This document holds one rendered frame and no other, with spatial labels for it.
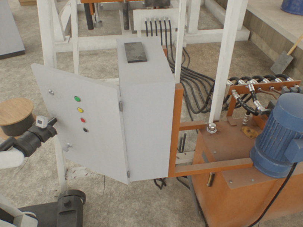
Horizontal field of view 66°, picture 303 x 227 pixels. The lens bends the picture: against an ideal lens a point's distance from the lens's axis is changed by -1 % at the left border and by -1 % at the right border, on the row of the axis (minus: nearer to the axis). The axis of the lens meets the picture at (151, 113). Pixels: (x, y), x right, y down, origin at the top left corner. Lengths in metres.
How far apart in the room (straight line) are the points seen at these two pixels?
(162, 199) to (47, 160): 1.09
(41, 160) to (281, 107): 1.96
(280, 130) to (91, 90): 0.89
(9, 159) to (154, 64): 0.66
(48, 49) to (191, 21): 3.00
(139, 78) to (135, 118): 0.17
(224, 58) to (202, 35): 2.72
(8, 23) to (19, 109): 1.73
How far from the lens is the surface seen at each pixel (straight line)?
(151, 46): 1.10
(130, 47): 1.07
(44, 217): 1.85
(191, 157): 1.91
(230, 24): 1.39
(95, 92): 0.90
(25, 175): 2.34
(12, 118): 2.56
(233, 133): 1.63
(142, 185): 2.02
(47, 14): 1.24
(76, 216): 1.76
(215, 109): 1.65
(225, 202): 1.51
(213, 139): 1.55
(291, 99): 1.30
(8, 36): 4.13
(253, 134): 1.65
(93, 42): 3.96
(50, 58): 1.31
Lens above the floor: 1.72
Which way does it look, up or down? 41 degrees down
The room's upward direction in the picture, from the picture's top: straight up
